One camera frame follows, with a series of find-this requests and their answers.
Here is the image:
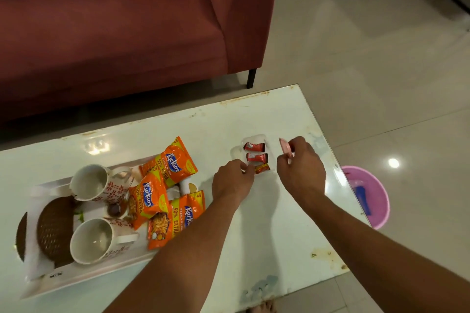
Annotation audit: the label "person's left hand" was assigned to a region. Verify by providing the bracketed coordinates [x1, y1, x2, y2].
[211, 158, 256, 207]

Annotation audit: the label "person's right hand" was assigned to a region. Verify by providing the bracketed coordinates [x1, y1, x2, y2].
[276, 135, 328, 209]

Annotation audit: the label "clear plastic container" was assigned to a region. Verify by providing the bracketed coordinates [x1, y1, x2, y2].
[230, 134, 276, 175]

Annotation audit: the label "pink container lid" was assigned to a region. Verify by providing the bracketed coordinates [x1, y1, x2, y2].
[278, 137, 295, 159]

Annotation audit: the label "orange snack packet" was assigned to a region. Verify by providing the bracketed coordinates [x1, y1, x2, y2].
[127, 171, 171, 231]
[139, 135, 199, 189]
[147, 190, 206, 251]

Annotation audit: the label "clear zip bag blue seal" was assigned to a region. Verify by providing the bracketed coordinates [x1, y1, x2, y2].
[349, 179, 372, 217]

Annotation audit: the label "white floral mug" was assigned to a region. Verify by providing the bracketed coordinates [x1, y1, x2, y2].
[70, 217, 140, 266]
[69, 164, 135, 204]

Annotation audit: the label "white printed tray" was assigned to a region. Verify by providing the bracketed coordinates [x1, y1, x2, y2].
[14, 155, 201, 299]

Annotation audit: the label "white paper napkins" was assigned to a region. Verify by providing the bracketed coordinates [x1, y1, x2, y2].
[23, 195, 56, 282]

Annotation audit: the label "person's right forearm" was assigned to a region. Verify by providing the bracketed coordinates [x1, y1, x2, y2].
[303, 195, 470, 313]

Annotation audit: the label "person's left forearm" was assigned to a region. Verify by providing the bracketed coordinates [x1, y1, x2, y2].
[104, 195, 239, 313]

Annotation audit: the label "person's right foot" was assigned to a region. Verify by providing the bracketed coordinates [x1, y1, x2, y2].
[246, 300, 278, 313]

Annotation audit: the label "pink plastic bin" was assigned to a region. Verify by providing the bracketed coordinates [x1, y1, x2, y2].
[340, 165, 391, 231]

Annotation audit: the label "red fabric sofa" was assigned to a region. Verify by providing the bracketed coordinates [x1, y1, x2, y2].
[0, 0, 285, 123]

